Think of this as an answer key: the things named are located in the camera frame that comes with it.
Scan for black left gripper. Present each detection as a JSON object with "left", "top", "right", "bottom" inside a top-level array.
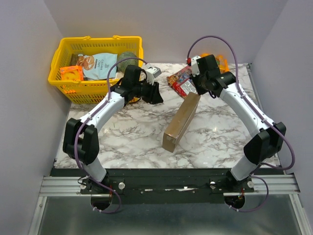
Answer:
[{"left": 133, "top": 78, "right": 164, "bottom": 105}]

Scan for brown cardboard express box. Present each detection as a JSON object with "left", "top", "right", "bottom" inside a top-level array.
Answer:
[{"left": 162, "top": 92, "right": 200, "bottom": 153}]

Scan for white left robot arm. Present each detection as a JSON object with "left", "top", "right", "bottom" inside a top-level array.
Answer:
[{"left": 63, "top": 65, "right": 163, "bottom": 193}]

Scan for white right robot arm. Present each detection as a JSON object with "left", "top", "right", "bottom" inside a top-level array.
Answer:
[{"left": 188, "top": 55, "right": 286, "bottom": 192}]

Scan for orange snack box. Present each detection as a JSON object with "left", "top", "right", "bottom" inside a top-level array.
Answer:
[{"left": 60, "top": 66, "right": 84, "bottom": 82}]

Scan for red snack bag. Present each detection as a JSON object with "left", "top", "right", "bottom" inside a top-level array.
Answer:
[{"left": 167, "top": 66, "right": 197, "bottom": 99}]

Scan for orange yellow snack bag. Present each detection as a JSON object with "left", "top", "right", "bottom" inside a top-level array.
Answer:
[{"left": 197, "top": 53, "right": 229, "bottom": 73}]

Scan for beige round bun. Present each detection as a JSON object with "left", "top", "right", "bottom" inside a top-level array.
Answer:
[{"left": 115, "top": 71, "right": 124, "bottom": 80}]

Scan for green round melon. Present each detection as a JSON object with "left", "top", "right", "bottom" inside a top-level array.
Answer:
[{"left": 117, "top": 51, "right": 138, "bottom": 73}]

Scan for light blue chips bag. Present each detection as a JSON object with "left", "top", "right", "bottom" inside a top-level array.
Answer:
[{"left": 76, "top": 53, "right": 117, "bottom": 81}]

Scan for yellow plastic shopping basket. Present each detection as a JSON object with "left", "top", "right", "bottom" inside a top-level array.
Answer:
[{"left": 48, "top": 35, "right": 144, "bottom": 104}]

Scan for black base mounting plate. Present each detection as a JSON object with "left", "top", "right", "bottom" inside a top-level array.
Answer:
[{"left": 40, "top": 168, "right": 297, "bottom": 210}]

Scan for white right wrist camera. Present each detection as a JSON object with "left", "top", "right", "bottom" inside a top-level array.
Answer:
[{"left": 187, "top": 55, "right": 201, "bottom": 77}]

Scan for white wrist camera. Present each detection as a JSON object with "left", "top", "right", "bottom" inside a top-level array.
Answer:
[
  {"left": 187, "top": 55, "right": 201, "bottom": 77},
  {"left": 142, "top": 63, "right": 161, "bottom": 85}
]

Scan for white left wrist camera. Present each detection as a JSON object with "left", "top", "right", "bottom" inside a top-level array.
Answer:
[{"left": 142, "top": 63, "right": 161, "bottom": 85}]

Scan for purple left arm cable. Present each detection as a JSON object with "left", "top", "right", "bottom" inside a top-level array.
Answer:
[{"left": 75, "top": 58, "right": 152, "bottom": 214}]

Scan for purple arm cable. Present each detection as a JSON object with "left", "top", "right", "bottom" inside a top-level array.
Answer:
[
  {"left": 75, "top": 58, "right": 152, "bottom": 214},
  {"left": 186, "top": 36, "right": 296, "bottom": 213}
]

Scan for aluminium rail frame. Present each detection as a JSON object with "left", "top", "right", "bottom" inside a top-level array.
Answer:
[{"left": 30, "top": 63, "right": 311, "bottom": 235}]

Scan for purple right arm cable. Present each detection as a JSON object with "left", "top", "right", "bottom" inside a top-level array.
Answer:
[{"left": 186, "top": 36, "right": 296, "bottom": 213}]

